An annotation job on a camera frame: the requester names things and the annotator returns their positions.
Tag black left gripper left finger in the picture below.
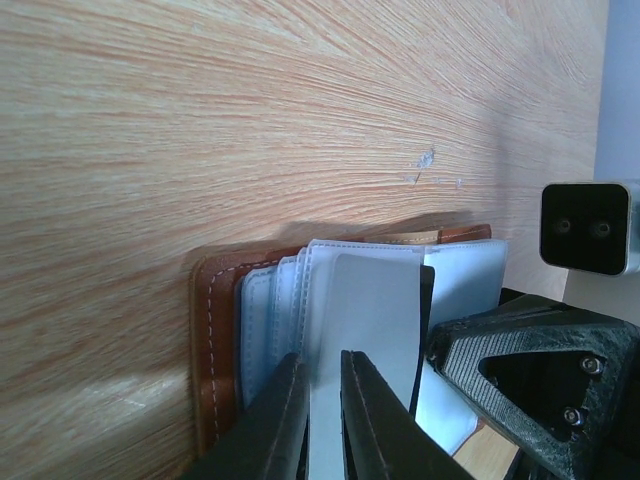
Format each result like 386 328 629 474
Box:
184 353 310 479

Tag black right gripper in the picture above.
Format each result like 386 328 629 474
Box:
427 289 639 479

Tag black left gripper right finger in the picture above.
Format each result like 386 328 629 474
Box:
341 350 472 480

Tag brown leather card holder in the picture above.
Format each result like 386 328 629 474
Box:
190 225 507 456

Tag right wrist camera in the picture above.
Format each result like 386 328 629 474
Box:
539 179 639 277

